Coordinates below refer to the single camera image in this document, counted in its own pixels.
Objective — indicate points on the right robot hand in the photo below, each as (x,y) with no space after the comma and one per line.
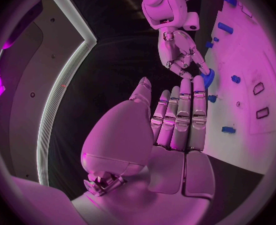
(173,48)

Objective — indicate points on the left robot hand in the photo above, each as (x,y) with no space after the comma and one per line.
(166,172)

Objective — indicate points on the blue gear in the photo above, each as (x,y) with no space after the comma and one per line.
(209,78)

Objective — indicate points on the white task board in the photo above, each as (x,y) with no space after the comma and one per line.
(241,56)

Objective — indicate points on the short blue cylinder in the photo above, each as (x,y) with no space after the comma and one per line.
(209,44)

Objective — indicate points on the small blue peg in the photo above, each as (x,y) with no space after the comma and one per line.
(216,39)

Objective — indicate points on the long blue cylinder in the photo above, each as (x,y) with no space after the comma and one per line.
(225,27)

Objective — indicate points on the blue plug block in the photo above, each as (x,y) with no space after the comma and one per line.
(228,130)

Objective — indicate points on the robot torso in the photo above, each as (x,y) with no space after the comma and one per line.
(55,46)

